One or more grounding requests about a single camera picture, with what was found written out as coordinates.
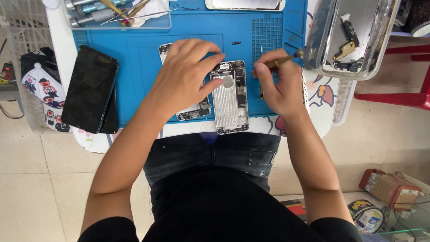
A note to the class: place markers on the white-edged open phone housing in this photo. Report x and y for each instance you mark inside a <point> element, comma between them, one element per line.
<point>195,112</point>

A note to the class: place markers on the blue silicone repair mat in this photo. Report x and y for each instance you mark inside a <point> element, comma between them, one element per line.
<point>144,64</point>

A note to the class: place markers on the clear plastic tool tray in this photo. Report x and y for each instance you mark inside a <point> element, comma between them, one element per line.
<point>154,23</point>

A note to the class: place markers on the white phone frame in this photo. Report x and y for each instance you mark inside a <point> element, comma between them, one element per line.
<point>305,94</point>

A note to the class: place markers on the black phone screen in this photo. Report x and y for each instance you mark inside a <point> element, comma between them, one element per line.
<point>89,87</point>
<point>111,116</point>

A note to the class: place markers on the person's dark jeans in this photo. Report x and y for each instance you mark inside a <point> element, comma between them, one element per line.
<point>218,158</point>

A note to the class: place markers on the person's left hand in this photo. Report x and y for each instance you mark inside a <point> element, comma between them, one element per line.
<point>181,77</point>

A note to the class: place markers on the red and tan woven box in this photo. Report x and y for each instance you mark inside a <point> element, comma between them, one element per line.
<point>389,190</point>

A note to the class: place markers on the person's right hand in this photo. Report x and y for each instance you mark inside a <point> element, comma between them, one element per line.
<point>284,87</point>

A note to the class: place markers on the steel tweezers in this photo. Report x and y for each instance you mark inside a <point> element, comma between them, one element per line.
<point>144,15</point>

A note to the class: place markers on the brass precision screwdriver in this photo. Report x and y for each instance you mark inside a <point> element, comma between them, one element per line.
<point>285,59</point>

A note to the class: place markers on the grey power strip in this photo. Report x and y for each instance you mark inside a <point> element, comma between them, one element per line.
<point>7,72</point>

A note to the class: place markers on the white tissue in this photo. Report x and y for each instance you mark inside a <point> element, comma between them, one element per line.
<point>154,7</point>

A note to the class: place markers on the silver knurled screwdriver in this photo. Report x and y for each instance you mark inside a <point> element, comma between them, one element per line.
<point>92,17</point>

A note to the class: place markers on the person's black shirt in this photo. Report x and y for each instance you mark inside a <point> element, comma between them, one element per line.
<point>218,208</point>

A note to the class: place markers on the white cartoon-print folding table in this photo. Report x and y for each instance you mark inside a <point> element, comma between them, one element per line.
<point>322,100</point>

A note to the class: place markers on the silver phone housing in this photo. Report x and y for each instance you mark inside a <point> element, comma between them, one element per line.
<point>230,104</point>

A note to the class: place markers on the white-framed phone screen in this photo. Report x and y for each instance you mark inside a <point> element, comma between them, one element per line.
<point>245,4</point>

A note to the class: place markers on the teal and silver screwdriver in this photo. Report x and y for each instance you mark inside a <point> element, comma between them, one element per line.
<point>94,7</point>

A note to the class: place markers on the clear plastic parts container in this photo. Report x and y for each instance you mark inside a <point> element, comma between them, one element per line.
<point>369,20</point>

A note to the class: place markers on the red plastic stool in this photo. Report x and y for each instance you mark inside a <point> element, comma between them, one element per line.
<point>403,99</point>

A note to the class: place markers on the white plastic basket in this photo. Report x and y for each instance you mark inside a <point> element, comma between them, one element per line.
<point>23,30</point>

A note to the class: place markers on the small silver screwdriver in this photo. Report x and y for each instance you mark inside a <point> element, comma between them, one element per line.
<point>75,3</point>

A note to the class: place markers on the dark jar with white rim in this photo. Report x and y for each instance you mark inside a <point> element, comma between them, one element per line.
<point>418,16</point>

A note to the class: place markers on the gold and black flex part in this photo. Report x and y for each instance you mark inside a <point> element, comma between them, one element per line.
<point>346,48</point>

